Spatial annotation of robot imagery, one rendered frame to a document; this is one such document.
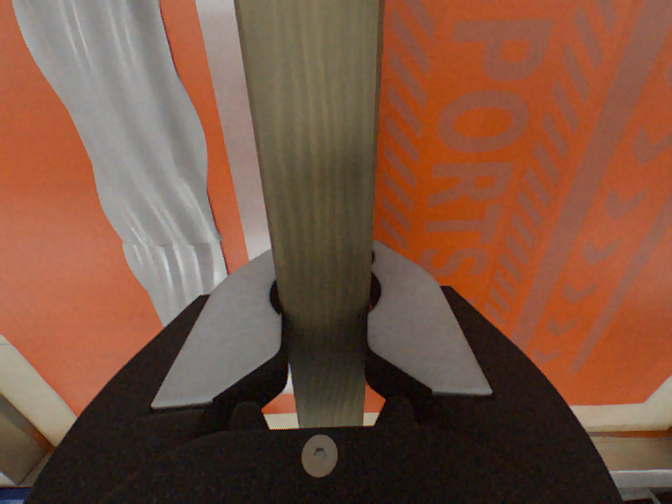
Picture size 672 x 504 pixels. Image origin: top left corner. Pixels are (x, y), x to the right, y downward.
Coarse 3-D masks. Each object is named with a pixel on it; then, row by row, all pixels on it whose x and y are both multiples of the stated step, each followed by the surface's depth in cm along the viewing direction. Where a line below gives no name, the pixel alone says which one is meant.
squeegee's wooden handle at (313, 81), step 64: (256, 0) 4; (320, 0) 4; (384, 0) 5; (256, 64) 5; (320, 64) 5; (256, 128) 6; (320, 128) 5; (320, 192) 6; (320, 256) 7; (320, 320) 8; (320, 384) 9
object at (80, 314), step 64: (0, 256) 18; (64, 256) 18; (256, 256) 18; (0, 320) 20; (64, 320) 21; (128, 320) 21; (640, 320) 21; (64, 384) 24; (576, 384) 25; (640, 384) 25
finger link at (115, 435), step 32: (192, 320) 7; (160, 352) 6; (128, 384) 6; (160, 384) 6; (96, 416) 5; (128, 416) 5; (160, 416) 5; (192, 416) 5; (64, 448) 5; (96, 448) 5; (128, 448) 5; (160, 448) 5; (64, 480) 4; (96, 480) 4
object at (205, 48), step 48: (0, 0) 12; (192, 0) 12; (0, 48) 13; (192, 48) 13; (240, 48) 13; (0, 96) 14; (48, 96) 14; (192, 96) 14; (240, 96) 14; (0, 144) 15; (48, 144) 15; (240, 144) 15; (0, 192) 16; (48, 192) 16; (96, 192) 16; (240, 192) 16; (0, 240) 17; (48, 240) 17; (96, 240) 17
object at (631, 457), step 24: (0, 408) 24; (0, 432) 24; (24, 432) 26; (600, 432) 29; (624, 432) 29; (648, 432) 29; (0, 456) 24; (24, 456) 26; (48, 456) 28; (624, 456) 27; (648, 456) 27; (0, 480) 25; (24, 480) 26; (624, 480) 26; (648, 480) 26
